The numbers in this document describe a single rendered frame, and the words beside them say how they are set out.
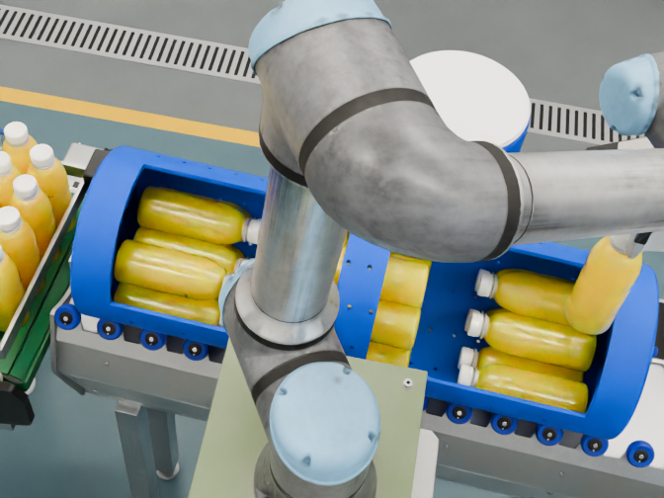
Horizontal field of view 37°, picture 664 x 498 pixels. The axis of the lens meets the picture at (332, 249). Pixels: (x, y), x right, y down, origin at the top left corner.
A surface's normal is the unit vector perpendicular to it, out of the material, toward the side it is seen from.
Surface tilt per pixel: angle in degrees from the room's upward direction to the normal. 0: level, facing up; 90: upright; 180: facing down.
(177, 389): 71
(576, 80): 0
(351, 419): 11
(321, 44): 20
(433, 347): 2
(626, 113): 90
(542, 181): 28
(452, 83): 0
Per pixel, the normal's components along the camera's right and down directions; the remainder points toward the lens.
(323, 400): 0.12, -0.42
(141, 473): -0.22, 0.77
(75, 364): -0.18, 0.54
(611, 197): 0.54, 0.11
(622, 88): -0.92, 0.22
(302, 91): -0.66, -0.13
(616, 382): -0.12, 0.26
